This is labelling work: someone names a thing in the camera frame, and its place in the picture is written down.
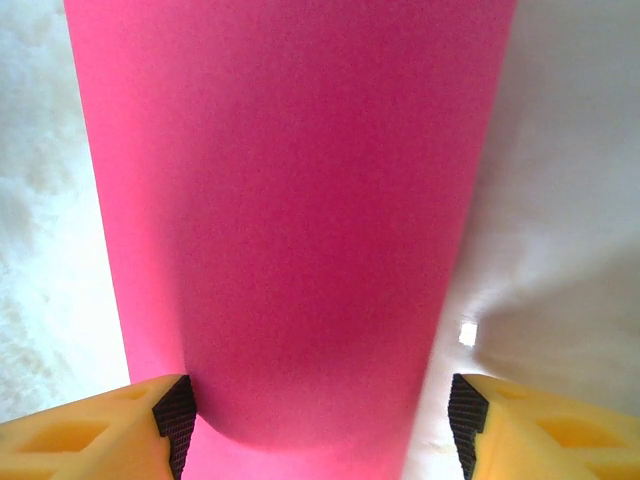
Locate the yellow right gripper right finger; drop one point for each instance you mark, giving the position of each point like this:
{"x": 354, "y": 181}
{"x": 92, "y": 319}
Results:
{"x": 550, "y": 435}

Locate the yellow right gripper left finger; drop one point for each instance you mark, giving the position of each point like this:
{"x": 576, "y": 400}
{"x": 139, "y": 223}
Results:
{"x": 75, "y": 435}

